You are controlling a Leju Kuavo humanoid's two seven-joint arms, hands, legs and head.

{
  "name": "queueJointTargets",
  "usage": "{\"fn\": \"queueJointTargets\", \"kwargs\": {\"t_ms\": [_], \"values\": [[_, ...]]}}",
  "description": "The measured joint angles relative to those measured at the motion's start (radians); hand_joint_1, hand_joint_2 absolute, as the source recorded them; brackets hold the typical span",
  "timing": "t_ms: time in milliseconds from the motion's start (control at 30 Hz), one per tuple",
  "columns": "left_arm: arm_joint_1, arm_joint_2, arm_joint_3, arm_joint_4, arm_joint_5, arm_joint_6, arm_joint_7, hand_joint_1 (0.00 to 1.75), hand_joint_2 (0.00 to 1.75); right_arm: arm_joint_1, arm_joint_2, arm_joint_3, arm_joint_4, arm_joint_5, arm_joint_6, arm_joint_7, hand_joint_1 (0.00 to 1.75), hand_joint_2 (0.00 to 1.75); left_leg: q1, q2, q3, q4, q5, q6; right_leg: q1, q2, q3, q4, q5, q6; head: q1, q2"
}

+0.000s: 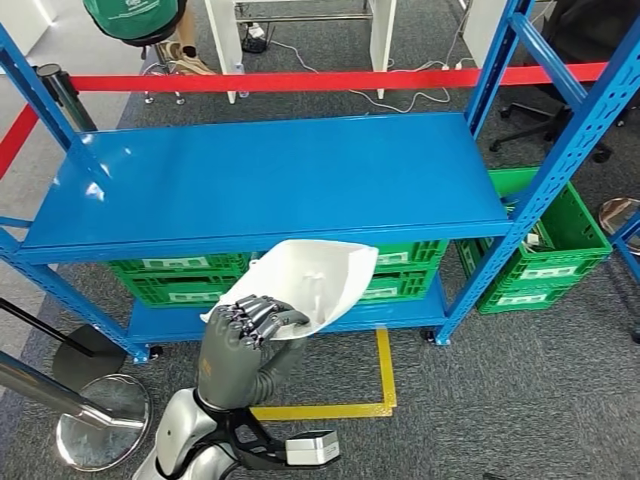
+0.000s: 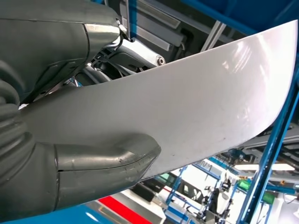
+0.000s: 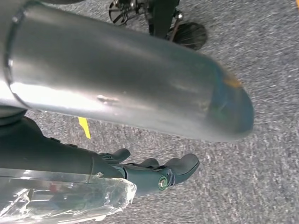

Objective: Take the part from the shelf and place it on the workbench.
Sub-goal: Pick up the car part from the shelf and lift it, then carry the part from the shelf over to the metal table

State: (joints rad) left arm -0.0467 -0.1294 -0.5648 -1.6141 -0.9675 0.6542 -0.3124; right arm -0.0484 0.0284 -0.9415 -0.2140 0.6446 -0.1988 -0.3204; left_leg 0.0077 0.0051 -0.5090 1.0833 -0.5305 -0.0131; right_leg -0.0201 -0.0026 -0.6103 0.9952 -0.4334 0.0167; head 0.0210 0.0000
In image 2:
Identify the red barrier belt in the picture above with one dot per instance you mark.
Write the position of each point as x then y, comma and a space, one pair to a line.
124, 211

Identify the blue metal shelf rack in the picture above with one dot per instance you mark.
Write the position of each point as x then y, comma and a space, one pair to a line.
269, 160

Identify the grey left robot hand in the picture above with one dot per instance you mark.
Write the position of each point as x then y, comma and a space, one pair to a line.
47, 46

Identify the long white light bar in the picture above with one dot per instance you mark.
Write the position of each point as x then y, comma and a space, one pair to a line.
263, 167

